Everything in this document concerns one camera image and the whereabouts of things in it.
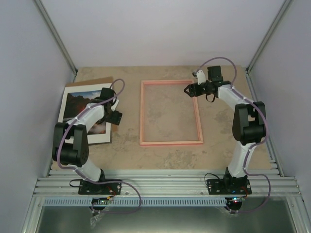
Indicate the right controller circuit board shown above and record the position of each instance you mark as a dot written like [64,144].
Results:
[236,199]

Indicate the clear acrylic sheet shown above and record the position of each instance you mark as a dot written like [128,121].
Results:
[168,114]

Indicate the aluminium mounting rail bed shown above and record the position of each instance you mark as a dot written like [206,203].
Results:
[168,182]

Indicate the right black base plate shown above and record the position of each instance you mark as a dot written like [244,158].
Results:
[219,187]

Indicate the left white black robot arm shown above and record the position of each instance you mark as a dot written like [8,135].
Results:
[70,141]

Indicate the slotted blue cable duct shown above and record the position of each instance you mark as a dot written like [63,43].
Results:
[134,202]

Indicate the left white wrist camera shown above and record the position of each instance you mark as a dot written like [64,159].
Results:
[114,104]

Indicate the right aluminium corner post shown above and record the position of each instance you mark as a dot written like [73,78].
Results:
[270,32]

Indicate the landscape photo print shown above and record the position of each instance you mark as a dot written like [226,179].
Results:
[74,100]

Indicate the controller circuit board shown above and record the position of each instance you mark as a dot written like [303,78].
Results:
[102,200]
[236,199]

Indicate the left aluminium corner post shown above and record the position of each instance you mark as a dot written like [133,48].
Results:
[51,27]

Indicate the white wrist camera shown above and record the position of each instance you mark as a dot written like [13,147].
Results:
[200,76]
[114,104]

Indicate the aluminium corner post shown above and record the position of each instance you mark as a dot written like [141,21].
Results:
[51,27]
[270,32]

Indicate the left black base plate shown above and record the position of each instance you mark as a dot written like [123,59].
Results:
[111,189]

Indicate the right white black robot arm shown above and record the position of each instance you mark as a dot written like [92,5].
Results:
[248,129]

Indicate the left controller circuit board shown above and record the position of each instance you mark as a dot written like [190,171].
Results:
[102,200]

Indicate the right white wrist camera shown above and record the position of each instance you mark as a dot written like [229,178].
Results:
[200,76]

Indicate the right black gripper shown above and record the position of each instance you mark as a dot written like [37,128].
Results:
[193,89]

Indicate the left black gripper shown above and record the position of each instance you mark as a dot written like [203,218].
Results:
[115,120]

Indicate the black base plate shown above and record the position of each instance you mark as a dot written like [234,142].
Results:
[219,187]
[111,189]

